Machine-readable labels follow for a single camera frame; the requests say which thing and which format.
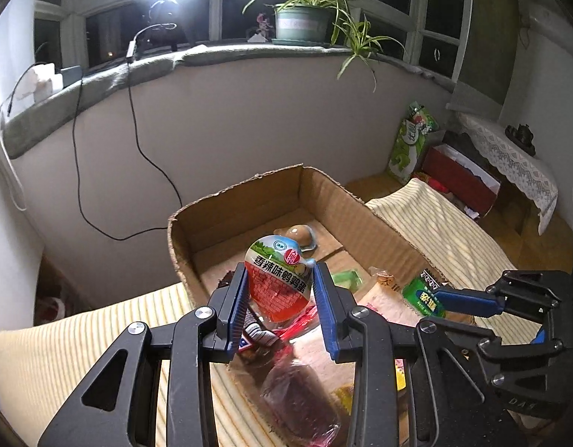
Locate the chocolate bar packet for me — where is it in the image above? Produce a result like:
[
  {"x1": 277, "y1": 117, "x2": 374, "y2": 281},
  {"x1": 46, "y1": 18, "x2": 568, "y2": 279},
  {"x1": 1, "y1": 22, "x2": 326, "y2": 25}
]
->
[{"x1": 237, "y1": 310, "x2": 280, "y2": 350}]

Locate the white charger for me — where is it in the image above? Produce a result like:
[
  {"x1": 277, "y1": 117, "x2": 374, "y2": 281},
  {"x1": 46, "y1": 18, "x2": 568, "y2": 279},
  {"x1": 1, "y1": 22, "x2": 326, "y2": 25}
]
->
[{"x1": 16, "y1": 63, "x2": 64, "y2": 103}]

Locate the grey windowsill cloth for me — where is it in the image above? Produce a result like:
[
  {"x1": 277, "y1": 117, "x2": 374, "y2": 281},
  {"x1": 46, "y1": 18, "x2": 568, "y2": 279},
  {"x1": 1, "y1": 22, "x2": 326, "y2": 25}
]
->
[{"x1": 0, "y1": 42, "x2": 455, "y2": 159}]

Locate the small pink flower plant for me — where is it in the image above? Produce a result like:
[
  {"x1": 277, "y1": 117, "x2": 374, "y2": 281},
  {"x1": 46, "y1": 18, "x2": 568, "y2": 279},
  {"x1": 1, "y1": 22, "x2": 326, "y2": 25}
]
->
[{"x1": 247, "y1": 12, "x2": 275, "y2": 42}]

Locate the red green egg snack packet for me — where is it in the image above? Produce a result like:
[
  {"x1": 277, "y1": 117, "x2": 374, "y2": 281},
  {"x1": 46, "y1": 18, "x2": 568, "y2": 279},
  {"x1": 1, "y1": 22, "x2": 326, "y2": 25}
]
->
[{"x1": 244, "y1": 235, "x2": 315, "y2": 322}]

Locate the olive curtain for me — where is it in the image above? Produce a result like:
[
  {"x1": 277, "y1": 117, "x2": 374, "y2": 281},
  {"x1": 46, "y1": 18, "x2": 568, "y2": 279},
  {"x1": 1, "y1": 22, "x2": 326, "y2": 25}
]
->
[{"x1": 452, "y1": 0, "x2": 529, "y2": 108}]

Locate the green pea snack packet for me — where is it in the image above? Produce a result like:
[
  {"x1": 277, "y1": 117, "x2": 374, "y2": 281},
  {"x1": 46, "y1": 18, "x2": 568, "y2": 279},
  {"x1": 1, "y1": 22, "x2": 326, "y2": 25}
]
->
[{"x1": 401, "y1": 267, "x2": 450, "y2": 320}]

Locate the potted spider plant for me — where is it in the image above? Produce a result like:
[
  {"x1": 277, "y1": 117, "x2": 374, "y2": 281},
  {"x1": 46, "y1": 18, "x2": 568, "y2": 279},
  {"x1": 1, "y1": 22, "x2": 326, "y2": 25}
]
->
[{"x1": 242, "y1": 0, "x2": 408, "y2": 94}]

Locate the white cable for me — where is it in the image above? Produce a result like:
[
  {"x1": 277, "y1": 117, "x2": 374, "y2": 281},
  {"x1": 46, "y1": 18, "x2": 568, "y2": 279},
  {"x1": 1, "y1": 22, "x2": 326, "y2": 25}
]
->
[{"x1": 0, "y1": 112, "x2": 27, "y2": 212}]

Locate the brown braised egg packet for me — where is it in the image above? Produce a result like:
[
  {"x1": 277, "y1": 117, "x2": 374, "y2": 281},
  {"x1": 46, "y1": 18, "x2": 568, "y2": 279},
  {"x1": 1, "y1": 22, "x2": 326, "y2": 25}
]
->
[{"x1": 272, "y1": 223, "x2": 317, "y2": 252}]

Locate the dark teapot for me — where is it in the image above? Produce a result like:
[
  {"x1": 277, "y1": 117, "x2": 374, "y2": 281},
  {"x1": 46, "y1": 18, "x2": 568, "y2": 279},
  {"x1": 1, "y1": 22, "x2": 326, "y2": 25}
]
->
[{"x1": 505, "y1": 123, "x2": 536, "y2": 154}]

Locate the red white bag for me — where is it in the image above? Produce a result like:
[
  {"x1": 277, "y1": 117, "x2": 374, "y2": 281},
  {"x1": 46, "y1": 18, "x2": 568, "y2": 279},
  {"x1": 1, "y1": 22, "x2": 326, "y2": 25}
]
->
[{"x1": 35, "y1": 295, "x2": 68, "y2": 322}]

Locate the clear packet of red dates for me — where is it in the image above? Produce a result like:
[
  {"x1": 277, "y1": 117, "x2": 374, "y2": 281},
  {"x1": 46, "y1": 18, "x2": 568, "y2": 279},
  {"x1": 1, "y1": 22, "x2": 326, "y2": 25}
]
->
[{"x1": 259, "y1": 307, "x2": 344, "y2": 445}]

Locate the pink printed bread packet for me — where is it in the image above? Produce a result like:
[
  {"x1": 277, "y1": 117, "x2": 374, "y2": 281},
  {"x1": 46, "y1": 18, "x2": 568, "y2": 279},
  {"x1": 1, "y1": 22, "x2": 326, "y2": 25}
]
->
[{"x1": 286, "y1": 267, "x2": 424, "y2": 410}]

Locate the red box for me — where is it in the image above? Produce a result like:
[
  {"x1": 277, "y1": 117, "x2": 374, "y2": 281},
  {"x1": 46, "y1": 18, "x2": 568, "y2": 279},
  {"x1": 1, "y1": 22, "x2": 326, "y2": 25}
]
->
[{"x1": 421, "y1": 144, "x2": 501, "y2": 219}]

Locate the light green snack packet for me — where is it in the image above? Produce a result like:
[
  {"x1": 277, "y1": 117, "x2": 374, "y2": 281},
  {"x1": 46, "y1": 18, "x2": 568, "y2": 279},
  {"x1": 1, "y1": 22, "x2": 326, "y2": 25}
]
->
[{"x1": 330, "y1": 267, "x2": 364, "y2": 292}]

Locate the green printed bag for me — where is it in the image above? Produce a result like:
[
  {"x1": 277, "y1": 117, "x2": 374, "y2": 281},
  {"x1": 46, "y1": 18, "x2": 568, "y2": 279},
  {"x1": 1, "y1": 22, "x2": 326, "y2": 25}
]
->
[{"x1": 386, "y1": 100, "x2": 441, "y2": 184}]

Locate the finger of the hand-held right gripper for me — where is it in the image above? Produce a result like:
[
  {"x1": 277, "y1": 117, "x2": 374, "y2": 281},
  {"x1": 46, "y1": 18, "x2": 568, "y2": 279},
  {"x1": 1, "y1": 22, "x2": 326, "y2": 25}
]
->
[
  {"x1": 431, "y1": 269, "x2": 573, "y2": 324},
  {"x1": 431, "y1": 314, "x2": 567, "y2": 387}
]

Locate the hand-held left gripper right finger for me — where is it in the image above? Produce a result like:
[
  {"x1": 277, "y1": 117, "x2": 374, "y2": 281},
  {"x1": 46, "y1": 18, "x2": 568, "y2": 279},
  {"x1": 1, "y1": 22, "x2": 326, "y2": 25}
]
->
[{"x1": 313, "y1": 262, "x2": 506, "y2": 447}]

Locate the white lace tablecloth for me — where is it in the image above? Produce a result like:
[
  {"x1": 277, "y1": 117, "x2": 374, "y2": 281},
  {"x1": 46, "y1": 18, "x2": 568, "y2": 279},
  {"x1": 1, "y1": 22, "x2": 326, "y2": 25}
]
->
[{"x1": 447, "y1": 102, "x2": 560, "y2": 236}]

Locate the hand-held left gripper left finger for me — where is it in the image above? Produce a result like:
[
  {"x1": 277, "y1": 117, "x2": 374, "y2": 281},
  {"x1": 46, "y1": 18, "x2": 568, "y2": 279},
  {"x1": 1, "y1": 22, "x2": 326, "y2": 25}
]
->
[{"x1": 37, "y1": 262, "x2": 250, "y2": 447}]

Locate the grey power adapter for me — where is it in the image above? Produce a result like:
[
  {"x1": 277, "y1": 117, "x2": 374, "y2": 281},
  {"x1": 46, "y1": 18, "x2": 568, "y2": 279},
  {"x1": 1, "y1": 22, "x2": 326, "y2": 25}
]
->
[{"x1": 58, "y1": 65, "x2": 85, "y2": 87}]

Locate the white window frame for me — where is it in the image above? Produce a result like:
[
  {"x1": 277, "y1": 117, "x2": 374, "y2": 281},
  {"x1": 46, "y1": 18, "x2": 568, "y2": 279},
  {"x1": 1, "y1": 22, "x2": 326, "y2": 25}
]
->
[{"x1": 35, "y1": 0, "x2": 515, "y2": 94}]

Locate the black cable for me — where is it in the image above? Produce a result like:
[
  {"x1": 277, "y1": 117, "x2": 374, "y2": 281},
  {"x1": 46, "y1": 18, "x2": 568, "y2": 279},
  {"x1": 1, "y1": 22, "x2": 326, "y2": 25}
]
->
[
  {"x1": 127, "y1": 58, "x2": 184, "y2": 206},
  {"x1": 72, "y1": 77, "x2": 173, "y2": 242}
]

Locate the yellow snack packet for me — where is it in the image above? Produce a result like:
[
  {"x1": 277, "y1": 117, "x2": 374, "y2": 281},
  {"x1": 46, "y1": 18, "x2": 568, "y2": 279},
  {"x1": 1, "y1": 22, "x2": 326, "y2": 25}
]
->
[{"x1": 335, "y1": 358, "x2": 408, "y2": 415}]

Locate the brown cardboard box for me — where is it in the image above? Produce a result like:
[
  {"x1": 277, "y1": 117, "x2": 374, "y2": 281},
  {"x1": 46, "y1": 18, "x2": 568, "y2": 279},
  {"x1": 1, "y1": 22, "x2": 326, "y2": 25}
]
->
[{"x1": 168, "y1": 164, "x2": 478, "y2": 364}]

